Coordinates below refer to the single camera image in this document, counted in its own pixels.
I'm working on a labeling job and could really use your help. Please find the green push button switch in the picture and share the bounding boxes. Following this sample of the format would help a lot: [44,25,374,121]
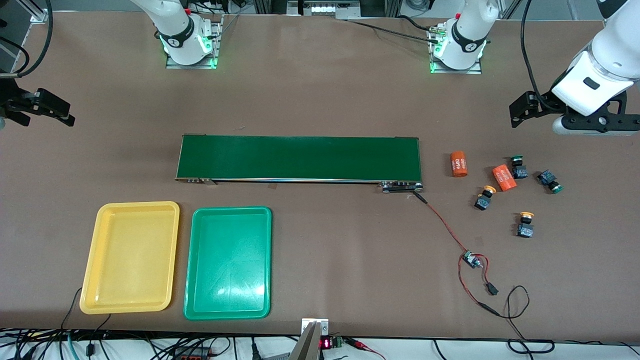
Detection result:
[536,169,564,195]
[510,155,529,180]

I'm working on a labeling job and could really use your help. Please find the orange cylinder printed 4680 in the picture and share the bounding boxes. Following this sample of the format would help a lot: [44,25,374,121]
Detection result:
[450,151,468,178]
[491,164,517,192]

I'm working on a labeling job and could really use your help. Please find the yellow push button switch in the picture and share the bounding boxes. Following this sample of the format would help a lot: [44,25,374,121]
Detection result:
[516,212,535,238]
[474,185,497,211]

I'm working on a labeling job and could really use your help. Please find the white aluminium extrusion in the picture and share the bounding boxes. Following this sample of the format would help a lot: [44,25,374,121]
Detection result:
[29,0,51,23]

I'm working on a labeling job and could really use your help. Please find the yellow plastic tray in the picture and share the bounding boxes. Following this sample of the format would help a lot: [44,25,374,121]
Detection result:
[79,201,181,315]

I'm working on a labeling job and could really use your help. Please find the red power lead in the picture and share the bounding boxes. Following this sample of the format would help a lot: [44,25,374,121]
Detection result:
[457,255,502,317]

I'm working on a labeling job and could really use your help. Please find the black plug with red lead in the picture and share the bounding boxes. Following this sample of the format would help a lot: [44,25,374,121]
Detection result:
[477,254,500,296]

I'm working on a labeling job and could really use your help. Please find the green plastic tray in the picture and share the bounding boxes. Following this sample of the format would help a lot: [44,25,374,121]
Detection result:
[183,206,273,321]

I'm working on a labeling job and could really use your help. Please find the green conveyor belt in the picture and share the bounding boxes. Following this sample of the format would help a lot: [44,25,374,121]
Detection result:
[175,134,425,194]

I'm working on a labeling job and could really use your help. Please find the orange power strip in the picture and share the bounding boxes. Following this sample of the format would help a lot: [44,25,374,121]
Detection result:
[172,345,221,360]

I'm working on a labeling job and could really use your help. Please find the red clip lead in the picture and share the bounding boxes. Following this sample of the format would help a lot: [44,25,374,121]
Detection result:
[344,337,387,360]

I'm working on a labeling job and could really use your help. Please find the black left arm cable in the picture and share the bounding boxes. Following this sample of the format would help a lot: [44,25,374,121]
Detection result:
[520,0,557,111]

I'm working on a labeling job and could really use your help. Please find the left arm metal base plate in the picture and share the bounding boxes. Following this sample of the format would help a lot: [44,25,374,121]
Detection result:
[429,25,484,75]

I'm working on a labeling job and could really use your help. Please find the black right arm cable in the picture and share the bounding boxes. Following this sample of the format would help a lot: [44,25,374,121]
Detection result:
[0,0,54,79]

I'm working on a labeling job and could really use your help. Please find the red black motor cable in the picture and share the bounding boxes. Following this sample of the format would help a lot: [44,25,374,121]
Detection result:
[414,192,468,257]

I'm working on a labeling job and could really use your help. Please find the black cable to arm base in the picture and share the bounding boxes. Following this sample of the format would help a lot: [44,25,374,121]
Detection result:
[345,15,443,43]

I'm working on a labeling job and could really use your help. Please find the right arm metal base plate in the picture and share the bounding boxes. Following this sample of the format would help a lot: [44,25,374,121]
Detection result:
[166,14,223,70]

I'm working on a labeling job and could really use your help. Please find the thin black cable loop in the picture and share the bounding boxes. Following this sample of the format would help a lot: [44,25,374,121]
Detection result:
[497,285,531,342]

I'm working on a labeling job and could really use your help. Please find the thick black cable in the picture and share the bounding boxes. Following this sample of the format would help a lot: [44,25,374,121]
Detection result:
[507,339,556,355]

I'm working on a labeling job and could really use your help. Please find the aluminium frame structure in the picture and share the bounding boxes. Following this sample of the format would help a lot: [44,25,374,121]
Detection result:
[252,0,401,21]

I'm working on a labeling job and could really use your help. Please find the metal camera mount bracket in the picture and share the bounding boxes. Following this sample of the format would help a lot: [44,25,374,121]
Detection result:
[287,318,330,360]

